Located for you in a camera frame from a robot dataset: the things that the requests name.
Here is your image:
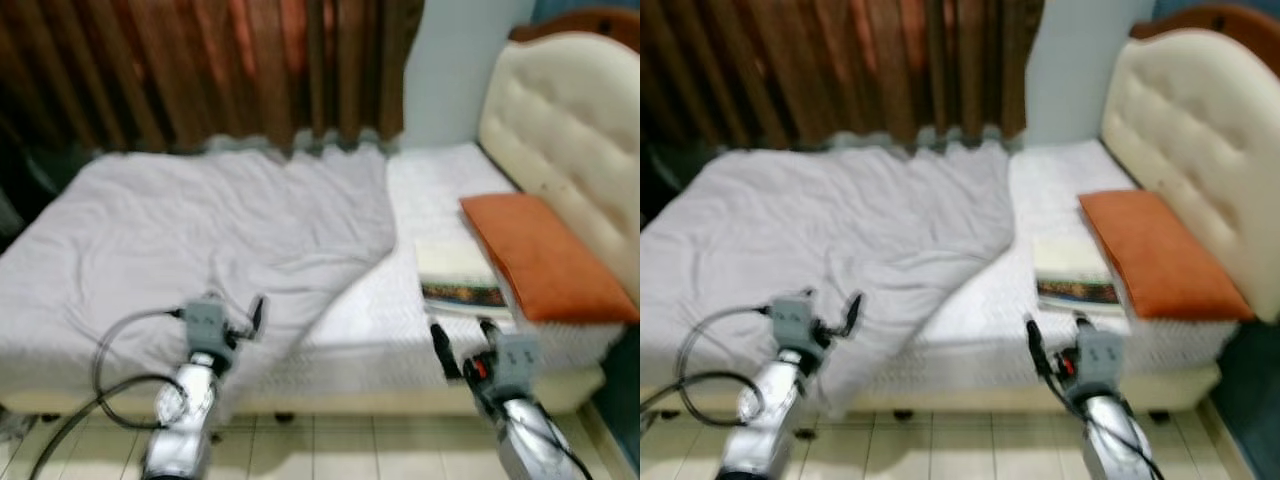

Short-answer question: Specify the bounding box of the orange pillow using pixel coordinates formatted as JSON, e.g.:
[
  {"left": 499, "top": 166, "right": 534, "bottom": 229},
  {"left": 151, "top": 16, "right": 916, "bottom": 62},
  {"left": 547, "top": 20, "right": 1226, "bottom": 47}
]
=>
[
  {"left": 459, "top": 192, "right": 641, "bottom": 325},
  {"left": 1077, "top": 189, "right": 1257, "bottom": 322}
]

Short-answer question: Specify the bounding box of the white mattress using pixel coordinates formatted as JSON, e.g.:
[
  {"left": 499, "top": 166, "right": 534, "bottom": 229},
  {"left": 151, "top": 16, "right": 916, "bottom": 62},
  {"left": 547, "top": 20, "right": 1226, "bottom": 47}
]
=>
[
  {"left": 215, "top": 144, "right": 627, "bottom": 398},
  {"left": 830, "top": 139, "right": 1237, "bottom": 393}
]

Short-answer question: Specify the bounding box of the cream bed base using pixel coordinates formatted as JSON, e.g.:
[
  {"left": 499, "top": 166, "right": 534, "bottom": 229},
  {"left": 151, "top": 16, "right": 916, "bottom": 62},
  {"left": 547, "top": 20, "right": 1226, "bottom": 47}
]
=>
[
  {"left": 640, "top": 360, "right": 1223, "bottom": 415},
  {"left": 0, "top": 362, "right": 607, "bottom": 419}
]

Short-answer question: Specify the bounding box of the grey blanket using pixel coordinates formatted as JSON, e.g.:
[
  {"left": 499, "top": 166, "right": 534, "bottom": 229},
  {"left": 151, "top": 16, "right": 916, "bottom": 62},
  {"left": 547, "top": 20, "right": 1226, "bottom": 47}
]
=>
[
  {"left": 640, "top": 144, "right": 1017, "bottom": 418},
  {"left": 0, "top": 147, "right": 400, "bottom": 423}
]

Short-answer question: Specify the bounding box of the cream padded headboard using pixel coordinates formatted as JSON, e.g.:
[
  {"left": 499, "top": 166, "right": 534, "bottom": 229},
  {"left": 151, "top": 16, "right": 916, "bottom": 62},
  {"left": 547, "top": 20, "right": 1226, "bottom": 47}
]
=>
[
  {"left": 477, "top": 31, "right": 641, "bottom": 307},
  {"left": 1099, "top": 27, "right": 1280, "bottom": 324}
]

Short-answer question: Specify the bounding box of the brown curtain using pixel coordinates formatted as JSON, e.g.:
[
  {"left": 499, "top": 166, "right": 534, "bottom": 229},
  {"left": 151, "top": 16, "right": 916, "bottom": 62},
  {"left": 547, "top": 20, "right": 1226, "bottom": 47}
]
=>
[
  {"left": 640, "top": 0, "right": 1047, "bottom": 153},
  {"left": 0, "top": 0, "right": 427, "bottom": 158}
]

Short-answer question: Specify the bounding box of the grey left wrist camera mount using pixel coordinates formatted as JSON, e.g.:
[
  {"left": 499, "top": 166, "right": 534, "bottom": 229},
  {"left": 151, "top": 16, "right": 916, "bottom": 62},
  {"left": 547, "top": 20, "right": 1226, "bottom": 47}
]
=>
[
  {"left": 182, "top": 297, "right": 232, "bottom": 357},
  {"left": 771, "top": 294, "right": 822, "bottom": 353}
]

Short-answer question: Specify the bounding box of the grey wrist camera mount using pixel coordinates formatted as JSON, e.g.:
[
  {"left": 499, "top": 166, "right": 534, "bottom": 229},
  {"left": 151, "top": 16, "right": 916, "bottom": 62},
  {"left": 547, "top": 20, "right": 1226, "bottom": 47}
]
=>
[
  {"left": 1074, "top": 329, "right": 1127, "bottom": 397},
  {"left": 771, "top": 294, "right": 822, "bottom": 353},
  {"left": 182, "top": 297, "right": 232, "bottom": 357},
  {"left": 491, "top": 332, "right": 542, "bottom": 402}
]

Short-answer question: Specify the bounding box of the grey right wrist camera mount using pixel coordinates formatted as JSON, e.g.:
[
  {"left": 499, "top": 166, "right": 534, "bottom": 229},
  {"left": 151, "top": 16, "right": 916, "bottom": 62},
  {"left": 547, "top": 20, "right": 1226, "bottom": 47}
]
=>
[
  {"left": 491, "top": 332, "right": 542, "bottom": 402},
  {"left": 1074, "top": 329, "right": 1127, "bottom": 397}
]

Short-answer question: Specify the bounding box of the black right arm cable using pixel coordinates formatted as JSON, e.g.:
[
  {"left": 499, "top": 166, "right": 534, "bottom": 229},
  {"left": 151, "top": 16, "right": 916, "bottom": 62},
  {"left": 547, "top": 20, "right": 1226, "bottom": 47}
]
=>
[
  {"left": 468, "top": 373, "right": 593, "bottom": 480},
  {"left": 1044, "top": 368, "right": 1167, "bottom": 480}
]

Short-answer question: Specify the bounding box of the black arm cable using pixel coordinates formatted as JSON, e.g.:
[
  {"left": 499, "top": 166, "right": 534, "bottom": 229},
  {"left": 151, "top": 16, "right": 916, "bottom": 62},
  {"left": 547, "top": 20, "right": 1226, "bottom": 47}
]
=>
[
  {"left": 30, "top": 307, "right": 193, "bottom": 480},
  {"left": 468, "top": 373, "right": 593, "bottom": 480},
  {"left": 640, "top": 304, "right": 778, "bottom": 443},
  {"left": 1044, "top": 368, "right": 1167, "bottom": 480}
]

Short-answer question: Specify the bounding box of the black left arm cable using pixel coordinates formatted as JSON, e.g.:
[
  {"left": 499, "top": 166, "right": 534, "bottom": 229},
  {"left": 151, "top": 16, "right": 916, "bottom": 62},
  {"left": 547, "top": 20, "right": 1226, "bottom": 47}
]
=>
[
  {"left": 30, "top": 307, "right": 193, "bottom": 480},
  {"left": 640, "top": 304, "right": 778, "bottom": 443}
]

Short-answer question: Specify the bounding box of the brown wooden headboard frame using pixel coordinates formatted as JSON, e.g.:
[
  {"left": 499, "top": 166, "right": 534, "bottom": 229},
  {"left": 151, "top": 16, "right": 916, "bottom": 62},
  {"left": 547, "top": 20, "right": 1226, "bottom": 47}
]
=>
[
  {"left": 1129, "top": 4, "right": 1280, "bottom": 47},
  {"left": 509, "top": 7, "right": 641, "bottom": 52}
]

